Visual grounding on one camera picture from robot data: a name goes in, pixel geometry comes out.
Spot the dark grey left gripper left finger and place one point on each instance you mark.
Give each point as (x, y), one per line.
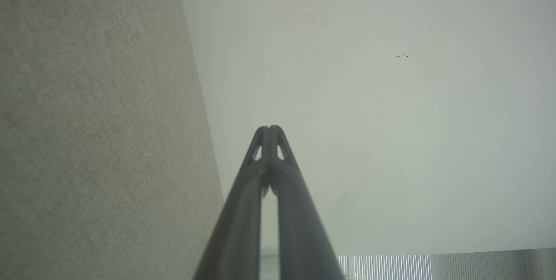
(236, 228)

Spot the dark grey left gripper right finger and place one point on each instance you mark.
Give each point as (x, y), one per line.
(304, 232)

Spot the grey fabric sofa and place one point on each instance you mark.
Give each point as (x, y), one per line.
(95, 132)

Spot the white ribbed wall panel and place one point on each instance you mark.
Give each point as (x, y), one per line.
(434, 268)

